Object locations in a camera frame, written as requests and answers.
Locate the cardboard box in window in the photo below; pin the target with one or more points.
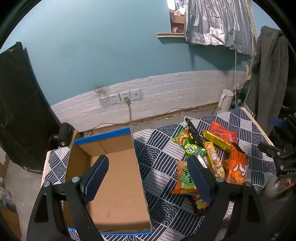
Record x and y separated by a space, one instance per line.
178 19

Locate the silver foil curtain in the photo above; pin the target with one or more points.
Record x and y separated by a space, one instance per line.
217 23

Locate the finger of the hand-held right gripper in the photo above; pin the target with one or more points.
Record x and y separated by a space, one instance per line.
268 148
275 121

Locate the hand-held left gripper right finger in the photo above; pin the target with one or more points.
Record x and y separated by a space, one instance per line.
200 180

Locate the long gold snack packet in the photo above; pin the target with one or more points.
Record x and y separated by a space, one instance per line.
214 160

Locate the grey hanging cloth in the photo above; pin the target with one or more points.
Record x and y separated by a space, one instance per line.
268 69

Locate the wooden window ledge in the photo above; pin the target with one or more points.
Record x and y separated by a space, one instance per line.
171 34

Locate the black yellow snack bag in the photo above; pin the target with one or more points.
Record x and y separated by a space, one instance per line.
200 207

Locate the white electric kettle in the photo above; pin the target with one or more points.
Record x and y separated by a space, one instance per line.
225 99

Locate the blue white patterned tablecloth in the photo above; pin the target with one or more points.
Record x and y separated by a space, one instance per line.
161 166

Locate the orange snack bag green label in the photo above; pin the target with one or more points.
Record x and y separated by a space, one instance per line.
185 178

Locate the clear plastic bottle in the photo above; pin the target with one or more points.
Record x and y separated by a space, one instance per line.
281 185

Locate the blue-edged cardboard box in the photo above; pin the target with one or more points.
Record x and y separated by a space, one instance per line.
120 176

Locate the black fabric panel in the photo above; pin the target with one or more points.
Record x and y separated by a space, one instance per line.
20 104

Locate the brown cardboard sheet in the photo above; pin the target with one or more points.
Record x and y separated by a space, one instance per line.
9 220

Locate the clear plastic bag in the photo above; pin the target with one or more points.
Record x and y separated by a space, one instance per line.
7 197

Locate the red snack packet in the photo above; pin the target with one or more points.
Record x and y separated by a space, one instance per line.
222 132

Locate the slim black snack packet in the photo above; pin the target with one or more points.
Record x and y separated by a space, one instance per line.
193 133

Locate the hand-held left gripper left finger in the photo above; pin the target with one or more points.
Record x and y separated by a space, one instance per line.
96 178

